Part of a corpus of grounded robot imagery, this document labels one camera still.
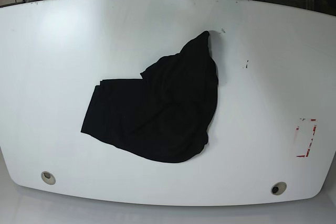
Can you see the right table grommet hole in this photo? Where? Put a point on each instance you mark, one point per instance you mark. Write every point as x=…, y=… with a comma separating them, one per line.
x=278, y=188

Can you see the red tape marking rectangle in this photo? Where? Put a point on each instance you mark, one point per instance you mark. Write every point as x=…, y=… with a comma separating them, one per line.
x=304, y=135

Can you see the table grommet hole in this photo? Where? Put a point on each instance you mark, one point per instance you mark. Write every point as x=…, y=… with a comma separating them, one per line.
x=48, y=178
x=278, y=188

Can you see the black t-shirt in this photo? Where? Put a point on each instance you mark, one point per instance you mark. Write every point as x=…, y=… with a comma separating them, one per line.
x=164, y=115

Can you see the left table grommet hole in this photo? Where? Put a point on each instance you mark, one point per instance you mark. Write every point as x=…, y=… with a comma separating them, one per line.
x=48, y=178

